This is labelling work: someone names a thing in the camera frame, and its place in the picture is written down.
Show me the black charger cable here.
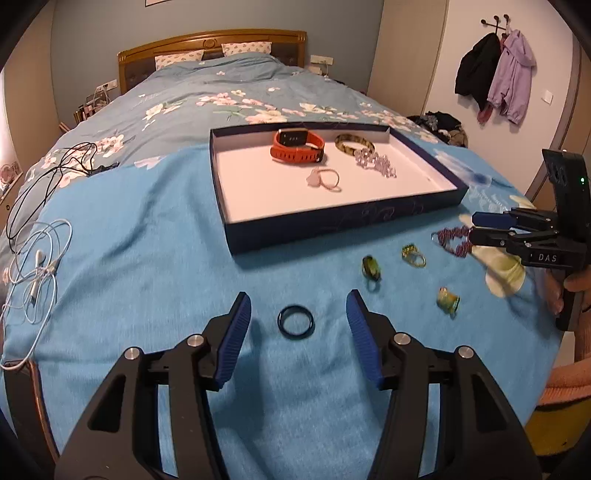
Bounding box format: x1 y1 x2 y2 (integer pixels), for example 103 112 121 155
6 142 121 241

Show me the dark blue tray box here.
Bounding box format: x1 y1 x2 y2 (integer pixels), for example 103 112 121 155
209 122 468 256

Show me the bedside table clutter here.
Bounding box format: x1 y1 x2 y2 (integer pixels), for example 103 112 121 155
73 80 119 125

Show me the wooden bed footboard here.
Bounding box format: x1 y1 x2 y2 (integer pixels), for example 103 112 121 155
0 357 62 464

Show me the pink floral decoration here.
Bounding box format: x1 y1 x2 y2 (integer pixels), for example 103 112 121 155
0 161 24 186

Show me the purple beaded bracelet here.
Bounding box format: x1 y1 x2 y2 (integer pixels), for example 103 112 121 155
431 226 474 256

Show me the gold green gem ring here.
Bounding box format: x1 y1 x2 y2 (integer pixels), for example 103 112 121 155
401 244 427 269

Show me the wooden bed headboard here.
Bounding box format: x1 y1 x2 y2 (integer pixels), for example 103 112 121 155
117 30 308 96

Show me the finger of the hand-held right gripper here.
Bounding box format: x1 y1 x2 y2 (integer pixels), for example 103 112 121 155
468 228 539 254
472 208 560 232

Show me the black jacket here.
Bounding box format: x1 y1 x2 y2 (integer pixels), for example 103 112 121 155
455 33 503 112

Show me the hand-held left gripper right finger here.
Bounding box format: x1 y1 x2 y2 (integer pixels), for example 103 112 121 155
346 289 543 480

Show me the wall coat hook rack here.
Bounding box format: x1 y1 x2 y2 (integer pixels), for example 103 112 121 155
480 14 512 37

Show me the black ring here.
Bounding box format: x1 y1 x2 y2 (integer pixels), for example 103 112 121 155
277 305 317 339

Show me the tortoiseshell bangle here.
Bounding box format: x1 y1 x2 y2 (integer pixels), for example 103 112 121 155
335 133 376 156

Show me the clear crystal bracelet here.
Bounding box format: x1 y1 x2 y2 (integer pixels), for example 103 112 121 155
354 148 397 180

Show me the light blue blanket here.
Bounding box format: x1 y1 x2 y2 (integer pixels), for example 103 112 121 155
0 138 571 480

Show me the pile of dark clothes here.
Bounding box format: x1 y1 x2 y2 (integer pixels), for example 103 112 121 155
408 111 470 149

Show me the yellow-green wide ring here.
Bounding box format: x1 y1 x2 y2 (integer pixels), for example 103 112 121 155
436 287 461 318

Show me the dark green stone ring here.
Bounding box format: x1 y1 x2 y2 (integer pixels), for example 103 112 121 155
361 255 383 291

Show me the person's right hand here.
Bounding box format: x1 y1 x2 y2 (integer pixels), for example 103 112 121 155
547 265 591 324

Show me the purple jacket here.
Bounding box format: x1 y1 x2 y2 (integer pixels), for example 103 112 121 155
487 30 537 125

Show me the floral blue duvet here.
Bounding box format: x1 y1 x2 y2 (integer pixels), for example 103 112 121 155
0 52 465 296

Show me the patterned white pillow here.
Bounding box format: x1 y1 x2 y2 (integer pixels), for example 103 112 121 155
222 41 273 59
154 50 205 71

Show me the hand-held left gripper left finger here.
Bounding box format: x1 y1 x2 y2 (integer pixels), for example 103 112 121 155
55 292 252 480

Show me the person's right forearm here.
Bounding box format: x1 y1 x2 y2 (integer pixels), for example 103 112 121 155
538 320 591 408

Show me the orange smart band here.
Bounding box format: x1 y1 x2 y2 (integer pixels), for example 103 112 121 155
271 130 327 164

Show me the white earphone cable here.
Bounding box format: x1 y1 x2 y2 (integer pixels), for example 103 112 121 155
0 219 74 371

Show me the yellow object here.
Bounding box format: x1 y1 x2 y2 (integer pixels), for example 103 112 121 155
523 405 590 463

